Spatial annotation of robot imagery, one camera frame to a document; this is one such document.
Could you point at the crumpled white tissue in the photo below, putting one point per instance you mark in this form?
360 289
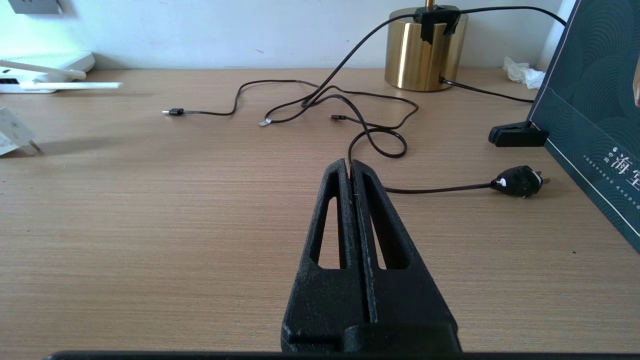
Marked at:
524 73

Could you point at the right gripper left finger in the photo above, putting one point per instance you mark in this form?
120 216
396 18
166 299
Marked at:
305 305

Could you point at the white router with antennas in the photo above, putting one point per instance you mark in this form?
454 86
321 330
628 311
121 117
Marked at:
60 61

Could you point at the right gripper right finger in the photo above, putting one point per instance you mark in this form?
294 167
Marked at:
410 300

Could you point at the brass desk lamp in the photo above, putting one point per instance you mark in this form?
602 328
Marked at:
415 60

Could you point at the grey wall socket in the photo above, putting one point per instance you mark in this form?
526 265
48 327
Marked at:
35 6

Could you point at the white power adapter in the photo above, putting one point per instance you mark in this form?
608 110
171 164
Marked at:
12 132

